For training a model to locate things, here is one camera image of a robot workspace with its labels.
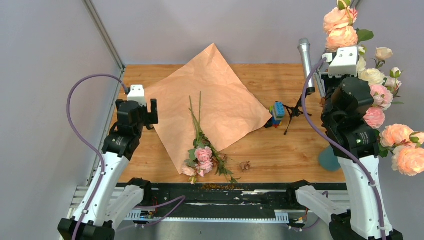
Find white roses stem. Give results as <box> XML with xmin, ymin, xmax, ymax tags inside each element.
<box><xmin>356</xmin><ymin>46</ymin><xmax>385</xmax><ymax>85</ymax></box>

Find single rose stem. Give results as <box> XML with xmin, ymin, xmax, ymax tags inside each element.
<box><xmin>373</xmin><ymin>47</ymin><xmax>394</xmax><ymax>70</ymax></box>

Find pink roses stem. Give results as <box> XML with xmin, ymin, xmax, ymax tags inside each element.
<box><xmin>181</xmin><ymin>92</ymin><xmax>216</xmax><ymax>185</ymax></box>

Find brown kraft wrapping paper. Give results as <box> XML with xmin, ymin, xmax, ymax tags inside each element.
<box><xmin>145</xmin><ymin>44</ymin><xmax>271</xmax><ymax>174</ymax></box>

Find dried brown rose head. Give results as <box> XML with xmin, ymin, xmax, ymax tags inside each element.
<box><xmin>239</xmin><ymin>161</ymin><xmax>251</xmax><ymax>172</ymax></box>

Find peach roses stem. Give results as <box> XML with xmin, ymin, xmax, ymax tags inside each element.
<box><xmin>322</xmin><ymin>0</ymin><xmax>374</xmax><ymax>53</ymax></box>

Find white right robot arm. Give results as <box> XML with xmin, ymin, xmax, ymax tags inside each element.
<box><xmin>285</xmin><ymin>73</ymin><xmax>403</xmax><ymax>240</ymax></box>

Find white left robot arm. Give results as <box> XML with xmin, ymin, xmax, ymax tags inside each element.
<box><xmin>57</xmin><ymin>98</ymin><xmax>159</xmax><ymax>240</ymax></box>

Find teal ceramic vase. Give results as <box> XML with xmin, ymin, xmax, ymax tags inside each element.
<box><xmin>318</xmin><ymin>146</ymin><xmax>341</xmax><ymax>172</ymax></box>

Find peach roses in vase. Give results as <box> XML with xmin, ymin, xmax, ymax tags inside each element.
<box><xmin>363</xmin><ymin>67</ymin><xmax>424</xmax><ymax>176</ymax></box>

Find silver microphone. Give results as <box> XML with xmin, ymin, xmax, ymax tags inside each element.
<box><xmin>297</xmin><ymin>38</ymin><xmax>316</xmax><ymax>95</ymax></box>

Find blue toy brick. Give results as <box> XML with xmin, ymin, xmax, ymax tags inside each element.
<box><xmin>272</xmin><ymin>101</ymin><xmax>286</xmax><ymax>121</ymax></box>

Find multicolour toy brick stack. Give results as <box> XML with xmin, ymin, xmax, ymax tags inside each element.
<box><xmin>264</xmin><ymin>106</ymin><xmax>283</xmax><ymax>128</ymax></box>

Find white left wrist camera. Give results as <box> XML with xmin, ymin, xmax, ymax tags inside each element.
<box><xmin>127</xmin><ymin>84</ymin><xmax>147</xmax><ymax>108</ymax></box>

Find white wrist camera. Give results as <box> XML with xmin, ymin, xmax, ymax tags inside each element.
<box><xmin>322</xmin><ymin>46</ymin><xmax>359</xmax><ymax>78</ymax></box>
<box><xmin>127</xmin><ymin>84</ymin><xmax>147</xmax><ymax>108</ymax></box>

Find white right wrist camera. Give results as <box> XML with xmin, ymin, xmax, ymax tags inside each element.
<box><xmin>322</xmin><ymin>46</ymin><xmax>359</xmax><ymax>78</ymax></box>

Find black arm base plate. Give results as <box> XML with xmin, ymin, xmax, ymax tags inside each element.
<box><xmin>138</xmin><ymin>183</ymin><xmax>315</xmax><ymax>221</ymax></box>

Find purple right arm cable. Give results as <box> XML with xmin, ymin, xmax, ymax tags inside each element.
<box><xmin>300</xmin><ymin>56</ymin><xmax>388</xmax><ymax>240</ymax></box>

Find white slotted cable duct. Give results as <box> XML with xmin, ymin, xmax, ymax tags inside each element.
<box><xmin>125</xmin><ymin>208</ymin><xmax>290</xmax><ymax>224</ymax></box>

